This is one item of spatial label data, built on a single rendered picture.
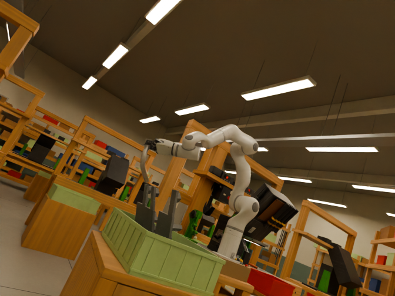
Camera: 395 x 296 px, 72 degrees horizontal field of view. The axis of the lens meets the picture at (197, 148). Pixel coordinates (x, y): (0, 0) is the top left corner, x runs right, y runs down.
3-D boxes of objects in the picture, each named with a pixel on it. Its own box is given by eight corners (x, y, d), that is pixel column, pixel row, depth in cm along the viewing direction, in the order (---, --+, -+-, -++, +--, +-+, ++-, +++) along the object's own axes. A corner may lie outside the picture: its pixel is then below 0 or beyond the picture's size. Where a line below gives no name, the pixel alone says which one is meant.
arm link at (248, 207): (234, 230, 189) (245, 198, 196) (254, 236, 174) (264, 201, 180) (222, 225, 183) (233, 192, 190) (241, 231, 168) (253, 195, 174)
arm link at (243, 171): (241, 215, 178) (225, 211, 192) (254, 214, 185) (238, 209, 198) (242, 139, 181) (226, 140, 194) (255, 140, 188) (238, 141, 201)
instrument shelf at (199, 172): (265, 208, 300) (266, 204, 301) (206, 174, 256) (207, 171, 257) (248, 204, 321) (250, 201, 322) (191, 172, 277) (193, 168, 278)
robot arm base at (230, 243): (245, 266, 173) (254, 237, 178) (224, 258, 163) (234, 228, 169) (225, 256, 189) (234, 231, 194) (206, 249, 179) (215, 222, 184)
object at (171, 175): (255, 266, 310) (281, 187, 334) (146, 225, 236) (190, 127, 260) (249, 263, 317) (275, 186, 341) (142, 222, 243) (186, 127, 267)
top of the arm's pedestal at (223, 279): (252, 293, 166) (254, 286, 167) (213, 280, 152) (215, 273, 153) (222, 273, 194) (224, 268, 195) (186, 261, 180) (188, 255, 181)
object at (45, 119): (97, 218, 842) (130, 154, 897) (-11, 179, 699) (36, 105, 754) (94, 215, 888) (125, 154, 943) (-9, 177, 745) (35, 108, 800)
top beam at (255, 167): (281, 187, 334) (284, 181, 336) (190, 127, 259) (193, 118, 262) (275, 187, 341) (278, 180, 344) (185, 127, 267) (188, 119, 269)
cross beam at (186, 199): (253, 235, 320) (255, 228, 322) (165, 194, 255) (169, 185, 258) (250, 234, 324) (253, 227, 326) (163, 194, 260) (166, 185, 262)
